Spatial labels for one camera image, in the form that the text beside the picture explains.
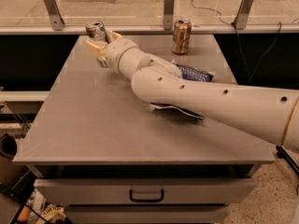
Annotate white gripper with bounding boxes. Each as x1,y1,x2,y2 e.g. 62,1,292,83
86,31,138,74

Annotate black stand leg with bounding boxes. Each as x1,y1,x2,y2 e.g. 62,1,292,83
276,146,299,176

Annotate gold beverage can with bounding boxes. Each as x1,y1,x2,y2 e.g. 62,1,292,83
172,19,192,54

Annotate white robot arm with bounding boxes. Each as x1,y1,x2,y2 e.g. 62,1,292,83
86,31,299,152

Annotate middle metal bracket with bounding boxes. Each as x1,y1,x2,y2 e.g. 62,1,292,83
163,0,175,30

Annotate grey upper drawer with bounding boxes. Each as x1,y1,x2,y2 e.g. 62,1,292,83
35,178,256,205

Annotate black cable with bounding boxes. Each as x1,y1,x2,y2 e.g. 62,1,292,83
187,0,283,84

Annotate metal bracket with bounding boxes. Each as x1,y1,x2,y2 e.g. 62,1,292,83
233,0,254,30
163,0,175,30
43,0,64,31

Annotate black round object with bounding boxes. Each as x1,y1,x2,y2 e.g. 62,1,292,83
0,133,17,160

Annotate clutter under table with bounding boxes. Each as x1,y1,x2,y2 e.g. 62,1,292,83
15,189,66,224

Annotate right metal bracket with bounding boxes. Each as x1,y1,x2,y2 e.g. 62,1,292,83
233,0,254,30

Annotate black drawer handle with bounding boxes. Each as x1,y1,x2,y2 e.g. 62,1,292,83
129,189,164,203

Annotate silver blue redbull can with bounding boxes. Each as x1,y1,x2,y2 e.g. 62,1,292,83
85,21,108,68

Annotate left metal bracket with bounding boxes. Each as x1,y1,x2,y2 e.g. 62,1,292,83
43,0,64,31

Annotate blue kettle chips bag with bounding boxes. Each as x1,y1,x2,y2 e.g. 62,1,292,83
150,61,213,119

